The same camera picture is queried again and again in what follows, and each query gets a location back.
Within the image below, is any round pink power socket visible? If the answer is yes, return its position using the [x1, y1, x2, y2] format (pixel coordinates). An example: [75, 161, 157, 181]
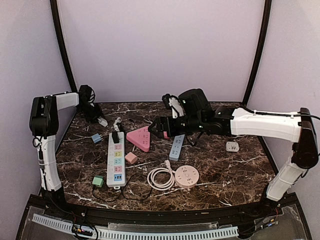
[174, 165, 200, 189]

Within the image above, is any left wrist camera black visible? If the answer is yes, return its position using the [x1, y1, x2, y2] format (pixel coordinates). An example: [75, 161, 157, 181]
[78, 84, 96, 104]

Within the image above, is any light blue plug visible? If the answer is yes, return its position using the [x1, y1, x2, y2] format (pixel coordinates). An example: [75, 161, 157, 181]
[91, 133, 103, 144]

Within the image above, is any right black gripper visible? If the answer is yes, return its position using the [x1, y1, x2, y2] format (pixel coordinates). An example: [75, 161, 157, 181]
[148, 114, 205, 138]

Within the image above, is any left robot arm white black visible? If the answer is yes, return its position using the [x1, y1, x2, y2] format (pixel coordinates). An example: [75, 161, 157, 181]
[29, 85, 108, 218]

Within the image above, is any pink triangular power strip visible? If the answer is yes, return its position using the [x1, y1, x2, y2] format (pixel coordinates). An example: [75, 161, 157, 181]
[126, 126, 151, 153]

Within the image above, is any green usb charger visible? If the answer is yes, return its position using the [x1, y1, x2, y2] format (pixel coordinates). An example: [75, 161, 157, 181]
[92, 175, 104, 188]

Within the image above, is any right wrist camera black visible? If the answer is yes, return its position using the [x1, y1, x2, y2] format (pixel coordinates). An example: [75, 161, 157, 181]
[178, 88, 209, 116]

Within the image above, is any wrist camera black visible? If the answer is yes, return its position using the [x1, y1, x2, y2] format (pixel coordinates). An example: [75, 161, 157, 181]
[178, 88, 209, 116]
[78, 84, 96, 104]

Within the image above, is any black frame post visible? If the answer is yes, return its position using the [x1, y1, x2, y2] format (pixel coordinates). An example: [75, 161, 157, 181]
[242, 0, 272, 106]
[49, 0, 78, 92]

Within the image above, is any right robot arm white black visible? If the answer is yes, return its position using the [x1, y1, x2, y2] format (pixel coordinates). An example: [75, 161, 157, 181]
[148, 106, 319, 217]

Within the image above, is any pink plug adapter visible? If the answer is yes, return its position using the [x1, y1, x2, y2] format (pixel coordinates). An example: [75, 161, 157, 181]
[163, 131, 171, 139]

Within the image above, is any white usb charger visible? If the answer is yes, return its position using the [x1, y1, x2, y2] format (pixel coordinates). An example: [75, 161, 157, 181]
[97, 117, 108, 127]

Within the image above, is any pink coiled power cord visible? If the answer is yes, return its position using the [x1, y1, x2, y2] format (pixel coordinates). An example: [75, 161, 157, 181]
[146, 159, 177, 191]

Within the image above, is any white plug adapter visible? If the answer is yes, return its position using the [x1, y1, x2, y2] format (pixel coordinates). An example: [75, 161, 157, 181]
[225, 141, 240, 153]

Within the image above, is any black plug adapter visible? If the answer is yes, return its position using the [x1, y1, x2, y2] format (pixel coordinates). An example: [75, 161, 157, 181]
[111, 131, 120, 144]

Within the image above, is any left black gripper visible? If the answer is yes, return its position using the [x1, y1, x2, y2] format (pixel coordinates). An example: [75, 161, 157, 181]
[76, 102, 106, 124]

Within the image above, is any white slotted cable duct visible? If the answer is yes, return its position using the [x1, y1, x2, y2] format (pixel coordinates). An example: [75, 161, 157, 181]
[32, 213, 239, 240]

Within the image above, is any white long power strip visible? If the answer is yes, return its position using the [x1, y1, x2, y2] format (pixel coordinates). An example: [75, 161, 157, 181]
[106, 132, 126, 190]

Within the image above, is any left black frame post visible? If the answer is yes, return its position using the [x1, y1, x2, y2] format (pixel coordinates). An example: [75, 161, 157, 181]
[49, 0, 78, 92]

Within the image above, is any peach plug adapter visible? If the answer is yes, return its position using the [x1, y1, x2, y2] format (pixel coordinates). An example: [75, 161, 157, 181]
[124, 152, 138, 165]

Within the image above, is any right black frame post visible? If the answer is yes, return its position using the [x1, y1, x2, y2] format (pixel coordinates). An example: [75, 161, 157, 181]
[242, 0, 272, 106]

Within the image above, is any light blue power strip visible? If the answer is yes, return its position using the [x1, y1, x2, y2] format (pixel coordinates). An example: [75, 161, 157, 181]
[169, 134, 185, 161]

